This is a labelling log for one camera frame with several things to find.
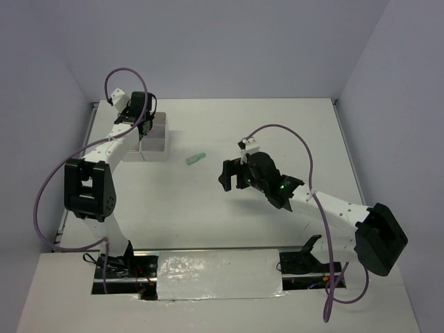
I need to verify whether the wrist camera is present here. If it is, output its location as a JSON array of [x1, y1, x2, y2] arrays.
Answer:
[[237, 137, 260, 164], [108, 87, 130, 114]]

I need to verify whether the white divided container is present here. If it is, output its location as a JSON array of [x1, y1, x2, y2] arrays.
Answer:
[[140, 112, 169, 162], [123, 142, 144, 162]]

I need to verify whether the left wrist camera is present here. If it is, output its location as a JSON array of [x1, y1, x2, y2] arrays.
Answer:
[[108, 87, 130, 114]]

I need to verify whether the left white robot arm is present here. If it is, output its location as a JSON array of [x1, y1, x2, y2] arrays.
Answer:
[[64, 88, 157, 277]]

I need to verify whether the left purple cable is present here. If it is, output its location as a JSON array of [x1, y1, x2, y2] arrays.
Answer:
[[33, 68, 150, 296]]

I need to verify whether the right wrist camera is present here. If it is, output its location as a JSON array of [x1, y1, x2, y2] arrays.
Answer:
[[237, 137, 260, 164]]

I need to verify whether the purple cable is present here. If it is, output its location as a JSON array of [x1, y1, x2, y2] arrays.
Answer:
[[33, 68, 150, 296], [242, 123, 369, 322]]

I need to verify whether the green correction tape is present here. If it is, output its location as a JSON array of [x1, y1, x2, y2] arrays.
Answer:
[[185, 152, 206, 166]]

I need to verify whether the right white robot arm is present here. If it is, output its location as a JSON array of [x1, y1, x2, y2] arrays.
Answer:
[[218, 152, 408, 276]]

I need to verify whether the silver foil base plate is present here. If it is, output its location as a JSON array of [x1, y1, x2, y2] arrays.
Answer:
[[156, 249, 284, 300]]

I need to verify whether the left white divided container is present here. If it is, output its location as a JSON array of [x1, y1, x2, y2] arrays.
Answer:
[[123, 142, 144, 162]]

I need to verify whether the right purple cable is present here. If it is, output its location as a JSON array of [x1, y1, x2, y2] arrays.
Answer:
[[242, 123, 369, 322]]

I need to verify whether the right white divided container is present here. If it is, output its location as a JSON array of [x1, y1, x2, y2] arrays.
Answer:
[[140, 112, 169, 162]]

